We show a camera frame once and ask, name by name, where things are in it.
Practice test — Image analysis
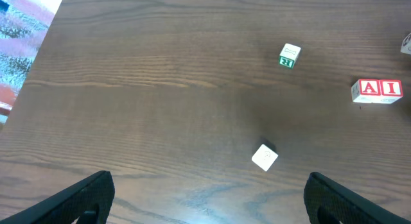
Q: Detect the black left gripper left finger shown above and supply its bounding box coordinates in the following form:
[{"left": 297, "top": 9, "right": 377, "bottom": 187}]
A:
[{"left": 1, "top": 171, "right": 115, "bottom": 224}]

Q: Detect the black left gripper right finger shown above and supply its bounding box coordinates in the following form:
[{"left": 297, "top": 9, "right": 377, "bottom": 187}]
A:
[{"left": 304, "top": 172, "right": 410, "bottom": 224}]

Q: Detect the red letter A block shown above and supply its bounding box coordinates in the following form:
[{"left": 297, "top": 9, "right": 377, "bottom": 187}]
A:
[{"left": 351, "top": 79, "right": 381, "bottom": 103}]

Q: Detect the red letter I block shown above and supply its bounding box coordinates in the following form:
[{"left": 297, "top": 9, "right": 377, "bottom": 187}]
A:
[{"left": 373, "top": 80, "right": 403, "bottom": 104}]

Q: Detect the wooden block blue side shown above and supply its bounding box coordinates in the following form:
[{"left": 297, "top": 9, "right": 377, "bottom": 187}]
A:
[{"left": 252, "top": 144, "right": 278, "bottom": 171}]

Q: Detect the wooden block green side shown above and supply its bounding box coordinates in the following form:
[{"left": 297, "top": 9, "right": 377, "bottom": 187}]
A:
[{"left": 279, "top": 43, "right": 301, "bottom": 69}]

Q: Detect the plain wooden patterned block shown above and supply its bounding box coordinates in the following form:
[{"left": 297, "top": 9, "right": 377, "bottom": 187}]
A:
[{"left": 400, "top": 33, "right": 411, "bottom": 55}]

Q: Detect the colourful patterned floor mat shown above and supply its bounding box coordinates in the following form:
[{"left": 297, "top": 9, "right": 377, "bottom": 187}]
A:
[{"left": 1, "top": 0, "right": 62, "bottom": 125}]

